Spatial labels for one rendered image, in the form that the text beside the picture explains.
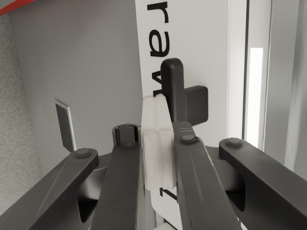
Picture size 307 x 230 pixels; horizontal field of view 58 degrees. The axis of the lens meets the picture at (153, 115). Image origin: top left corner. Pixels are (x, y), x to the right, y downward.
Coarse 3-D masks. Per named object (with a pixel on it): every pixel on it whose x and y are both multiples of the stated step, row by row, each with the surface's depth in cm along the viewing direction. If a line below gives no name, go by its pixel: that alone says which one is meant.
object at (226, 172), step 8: (176, 128) 15; (184, 128) 15; (192, 128) 15; (176, 136) 14; (208, 152) 12; (216, 152) 12; (216, 160) 11; (224, 160) 11; (176, 168) 12; (216, 168) 11; (224, 168) 11; (232, 168) 11; (176, 176) 12; (224, 176) 11; (232, 176) 11; (240, 176) 11; (224, 184) 11; (232, 184) 11; (240, 184) 11
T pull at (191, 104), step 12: (168, 60) 18; (168, 72) 18; (180, 72) 18; (168, 84) 18; (180, 84) 18; (168, 96) 19; (180, 96) 19; (192, 96) 19; (204, 96) 20; (168, 108) 19; (180, 108) 19; (192, 108) 20; (204, 108) 20; (180, 120) 19; (192, 120) 20; (204, 120) 21
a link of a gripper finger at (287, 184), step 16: (224, 144) 11; (240, 144) 11; (240, 160) 10; (256, 160) 10; (272, 160) 10; (256, 176) 9; (272, 176) 9; (288, 176) 9; (240, 192) 11; (256, 192) 9; (272, 192) 8; (288, 192) 8; (304, 192) 8; (240, 208) 10; (256, 208) 9; (272, 208) 8; (288, 208) 8; (304, 208) 7; (256, 224) 9; (272, 224) 8; (288, 224) 8; (304, 224) 7
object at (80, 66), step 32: (64, 0) 44; (96, 0) 35; (128, 0) 29; (32, 32) 65; (64, 32) 48; (96, 32) 37; (128, 32) 31; (32, 64) 73; (64, 64) 51; (96, 64) 40; (128, 64) 32; (32, 96) 82; (64, 96) 56; (96, 96) 43; (128, 96) 34; (64, 128) 60; (96, 128) 46
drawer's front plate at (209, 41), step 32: (160, 0) 22; (192, 0) 20; (224, 0) 18; (160, 32) 23; (192, 32) 20; (224, 32) 18; (160, 64) 25; (192, 64) 21; (224, 64) 19; (224, 96) 19; (224, 128) 20
